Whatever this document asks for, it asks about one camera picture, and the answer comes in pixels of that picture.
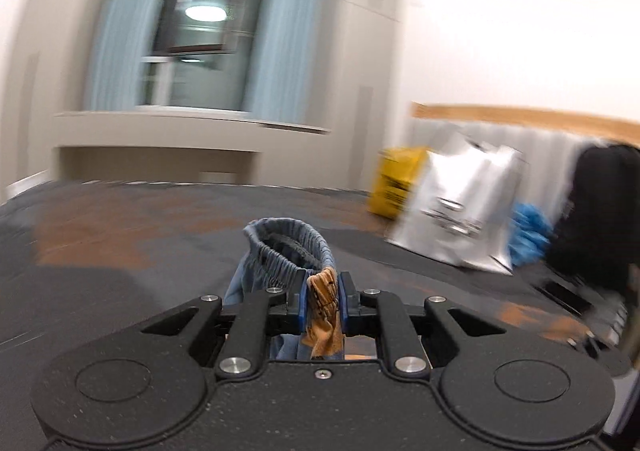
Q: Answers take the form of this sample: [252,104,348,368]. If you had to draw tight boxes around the blue orange patterned pants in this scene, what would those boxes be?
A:
[224,217,348,361]

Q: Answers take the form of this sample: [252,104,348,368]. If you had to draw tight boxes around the grey orange quilted mattress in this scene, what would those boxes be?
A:
[1,182,627,450]

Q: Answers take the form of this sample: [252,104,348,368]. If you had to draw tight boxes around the light blue curtain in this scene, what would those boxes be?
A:
[84,0,164,112]
[245,0,323,124]

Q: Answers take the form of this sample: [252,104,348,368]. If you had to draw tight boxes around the window with dark frame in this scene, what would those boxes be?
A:
[142,0,262,114]

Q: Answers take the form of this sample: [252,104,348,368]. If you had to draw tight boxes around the yellow plastic bag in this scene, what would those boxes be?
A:
[368,146,428,220]

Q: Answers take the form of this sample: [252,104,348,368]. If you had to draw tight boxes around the padded wooden headboard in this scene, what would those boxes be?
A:
[404,103,639,222]

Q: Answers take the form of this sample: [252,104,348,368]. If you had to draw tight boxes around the blue crumpled cloth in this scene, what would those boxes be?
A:
[508,203,552,267]

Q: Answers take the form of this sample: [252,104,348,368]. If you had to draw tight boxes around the light blue right curtain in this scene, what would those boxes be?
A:
[245,0,323,124]

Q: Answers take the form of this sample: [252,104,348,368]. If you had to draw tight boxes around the black phone on bed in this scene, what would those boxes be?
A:
[534,280,592,317]

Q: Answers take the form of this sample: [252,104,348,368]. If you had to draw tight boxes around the white shopping bag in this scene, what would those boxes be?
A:
[387,131,526,275]

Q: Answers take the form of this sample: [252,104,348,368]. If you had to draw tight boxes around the black backpack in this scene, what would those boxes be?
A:
[546,144,639,294]

